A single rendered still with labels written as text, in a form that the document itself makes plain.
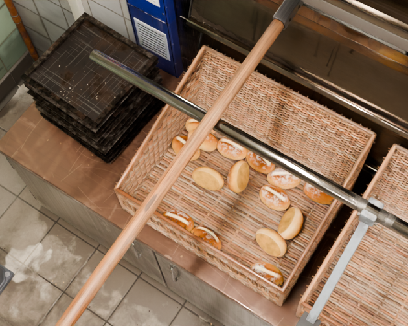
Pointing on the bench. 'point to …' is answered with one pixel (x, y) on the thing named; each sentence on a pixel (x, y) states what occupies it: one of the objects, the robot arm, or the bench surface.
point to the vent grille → (152, 39)
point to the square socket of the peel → (287, 11)
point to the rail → (380, 19)
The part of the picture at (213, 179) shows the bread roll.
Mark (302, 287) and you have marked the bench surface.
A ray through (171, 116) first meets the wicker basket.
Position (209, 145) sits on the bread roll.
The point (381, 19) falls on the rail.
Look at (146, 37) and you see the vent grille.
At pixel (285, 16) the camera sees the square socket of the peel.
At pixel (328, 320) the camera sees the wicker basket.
